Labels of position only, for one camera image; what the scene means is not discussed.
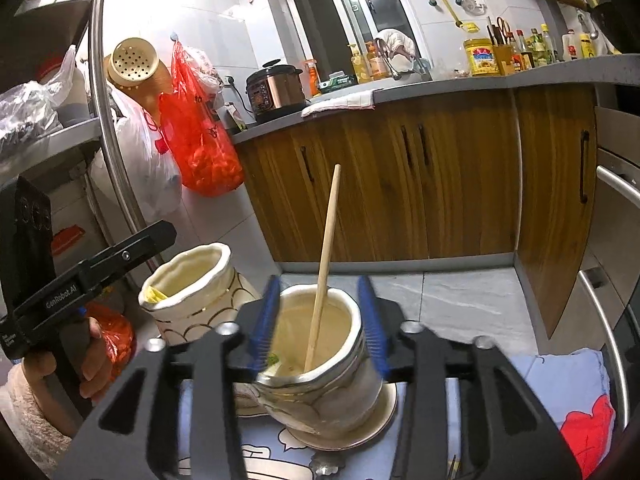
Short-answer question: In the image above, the yellow plastic utensil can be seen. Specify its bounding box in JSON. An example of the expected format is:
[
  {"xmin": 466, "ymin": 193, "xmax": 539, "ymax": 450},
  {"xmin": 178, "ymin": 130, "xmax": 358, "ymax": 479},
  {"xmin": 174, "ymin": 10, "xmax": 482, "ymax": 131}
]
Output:
[{"xmin": 139, "ymin": 286, "xmax": 167, "ymax": 308}]

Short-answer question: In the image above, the left fuzzy sleeve forearm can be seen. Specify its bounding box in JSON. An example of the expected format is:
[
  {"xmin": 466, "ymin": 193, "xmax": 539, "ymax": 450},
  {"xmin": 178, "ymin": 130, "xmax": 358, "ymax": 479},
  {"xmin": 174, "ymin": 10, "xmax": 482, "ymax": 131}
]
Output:
[{"xmin": 1, "ymin": 364, "xmax": 72, "ymax": 479}]

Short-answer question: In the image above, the left hand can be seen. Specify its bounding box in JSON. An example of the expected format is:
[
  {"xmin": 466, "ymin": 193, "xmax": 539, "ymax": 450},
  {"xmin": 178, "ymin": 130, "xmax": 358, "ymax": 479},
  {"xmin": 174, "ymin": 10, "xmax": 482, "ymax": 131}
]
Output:
[{"xmin": 23, "ymin": 316, "xmax": 113, "ymax": 404}]

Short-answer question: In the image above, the white ceramic double utensil holder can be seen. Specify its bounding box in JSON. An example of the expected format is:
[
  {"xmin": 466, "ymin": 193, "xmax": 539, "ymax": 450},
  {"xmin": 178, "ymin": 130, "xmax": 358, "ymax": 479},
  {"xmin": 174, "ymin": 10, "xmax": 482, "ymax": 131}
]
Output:
[{"xmin": 138, "ymin": 243, "xmax": 393, "ymax": 451}]

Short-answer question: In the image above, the blue cartoon cloth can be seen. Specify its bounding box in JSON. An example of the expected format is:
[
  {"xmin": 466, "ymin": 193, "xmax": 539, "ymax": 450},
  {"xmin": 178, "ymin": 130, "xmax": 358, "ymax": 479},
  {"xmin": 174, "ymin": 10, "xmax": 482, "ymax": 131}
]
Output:
[{"xmin": 177, "ymin": 348, "xmax": 616, "ymax": 480}]

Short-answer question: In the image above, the white plastic bag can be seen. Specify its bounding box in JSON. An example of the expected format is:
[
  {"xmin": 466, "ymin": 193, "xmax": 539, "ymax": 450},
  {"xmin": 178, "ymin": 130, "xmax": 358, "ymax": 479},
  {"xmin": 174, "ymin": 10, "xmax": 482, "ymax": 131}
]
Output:
[{"xmin": 107, "ymin": 84, "xmax": 182, "ymax": 223}]

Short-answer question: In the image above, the red plastic bag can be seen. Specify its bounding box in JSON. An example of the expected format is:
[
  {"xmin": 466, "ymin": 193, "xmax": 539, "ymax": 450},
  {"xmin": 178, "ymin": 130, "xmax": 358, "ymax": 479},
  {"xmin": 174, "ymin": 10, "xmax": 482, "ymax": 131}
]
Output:
[{"xmin": 158, "ymin": 41, "xmax": 244, "ymax": 197}]

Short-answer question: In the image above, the built-in oven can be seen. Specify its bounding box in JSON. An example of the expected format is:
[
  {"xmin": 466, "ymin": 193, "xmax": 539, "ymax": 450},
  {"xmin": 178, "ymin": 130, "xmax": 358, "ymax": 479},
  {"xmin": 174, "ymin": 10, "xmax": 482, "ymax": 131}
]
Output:
[{"xmin": 577, "ymin": 106, "xmax": 639, "ymax": 428}]

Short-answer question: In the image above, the white dish towel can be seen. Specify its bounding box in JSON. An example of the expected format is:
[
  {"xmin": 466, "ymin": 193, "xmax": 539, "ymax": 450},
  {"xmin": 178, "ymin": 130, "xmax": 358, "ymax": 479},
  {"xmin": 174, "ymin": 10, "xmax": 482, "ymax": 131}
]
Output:
[{"xmin": 300, "ymin": 90, "xmax": 375, "ymax": 118}]

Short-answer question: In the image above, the electric pressure cooker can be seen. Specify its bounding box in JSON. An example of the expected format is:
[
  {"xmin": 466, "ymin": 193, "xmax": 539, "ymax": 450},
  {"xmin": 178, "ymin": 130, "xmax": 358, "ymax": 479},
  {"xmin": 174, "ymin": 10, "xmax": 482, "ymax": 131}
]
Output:
[{"xmin": 246, "ymin": 58, "xmax": 308, "ymax": 124}]

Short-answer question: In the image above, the yellow oil tin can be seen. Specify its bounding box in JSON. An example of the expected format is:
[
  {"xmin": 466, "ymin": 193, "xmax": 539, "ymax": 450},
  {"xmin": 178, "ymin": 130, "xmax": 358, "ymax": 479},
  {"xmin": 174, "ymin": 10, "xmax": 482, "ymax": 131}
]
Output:
[{"xmin": 463, "ymin": 38, "xmax": 500, "ymax": 76}]

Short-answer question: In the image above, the knife block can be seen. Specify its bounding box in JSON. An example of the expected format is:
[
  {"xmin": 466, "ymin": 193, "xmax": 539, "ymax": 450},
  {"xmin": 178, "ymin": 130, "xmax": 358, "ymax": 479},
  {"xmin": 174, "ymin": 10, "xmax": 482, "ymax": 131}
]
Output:
[{"xmin": 487, "ymin": 18, "xmax": 515, "ymax": 76}]

